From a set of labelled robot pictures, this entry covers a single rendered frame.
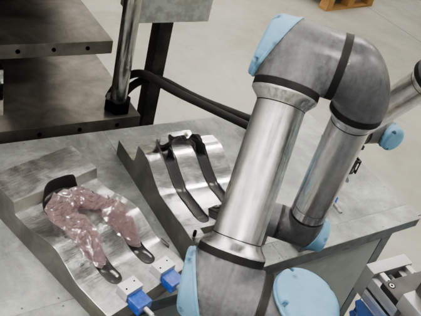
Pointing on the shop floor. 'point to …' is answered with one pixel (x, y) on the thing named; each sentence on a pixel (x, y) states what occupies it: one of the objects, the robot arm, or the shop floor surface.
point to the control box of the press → (146, 115)
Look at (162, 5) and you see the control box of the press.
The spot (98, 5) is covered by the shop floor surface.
